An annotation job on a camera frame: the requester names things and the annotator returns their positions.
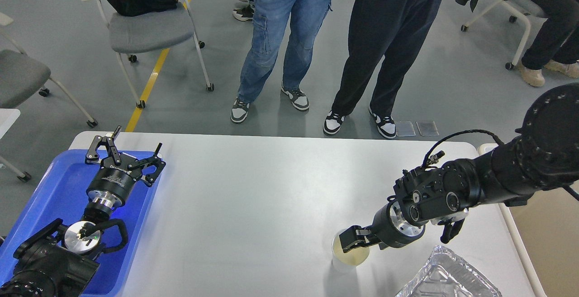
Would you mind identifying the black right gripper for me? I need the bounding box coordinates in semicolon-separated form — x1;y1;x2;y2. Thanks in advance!
339;201;426;253

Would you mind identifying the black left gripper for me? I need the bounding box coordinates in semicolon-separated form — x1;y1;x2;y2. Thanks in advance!
85;126;166;208

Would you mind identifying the white paper cup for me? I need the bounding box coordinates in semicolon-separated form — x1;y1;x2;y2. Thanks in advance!
332;233;370;273

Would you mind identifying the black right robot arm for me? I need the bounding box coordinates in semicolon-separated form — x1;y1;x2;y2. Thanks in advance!
339;83;579;253

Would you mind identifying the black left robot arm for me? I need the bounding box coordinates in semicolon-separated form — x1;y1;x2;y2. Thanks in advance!
1;128;166;297

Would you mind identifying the blue plastic tray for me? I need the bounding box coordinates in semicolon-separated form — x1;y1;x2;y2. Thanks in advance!
0;149;158;297

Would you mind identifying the aluminium foil tray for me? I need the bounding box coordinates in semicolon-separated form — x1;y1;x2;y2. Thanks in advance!
396;245;502;297

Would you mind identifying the grey chair with black jacket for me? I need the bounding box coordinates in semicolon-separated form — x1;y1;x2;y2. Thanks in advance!
81;0;215;109

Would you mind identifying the white side table corner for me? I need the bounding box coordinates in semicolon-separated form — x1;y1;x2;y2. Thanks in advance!
0;108;32;183

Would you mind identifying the grey chair at left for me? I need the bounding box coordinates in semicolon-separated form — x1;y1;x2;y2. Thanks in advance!
0;30;99;128

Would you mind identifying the beige plastic bin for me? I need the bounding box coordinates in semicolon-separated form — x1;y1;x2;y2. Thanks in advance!
499;189;579;297

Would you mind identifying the person in black trousers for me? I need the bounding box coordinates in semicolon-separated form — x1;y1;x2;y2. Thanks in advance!
323;0;442;139

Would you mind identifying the person in blue jeans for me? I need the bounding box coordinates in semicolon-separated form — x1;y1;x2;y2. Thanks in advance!
230;0;338;124

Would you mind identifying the white chair at right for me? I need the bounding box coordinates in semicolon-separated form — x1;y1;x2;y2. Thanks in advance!
456;0;548;70

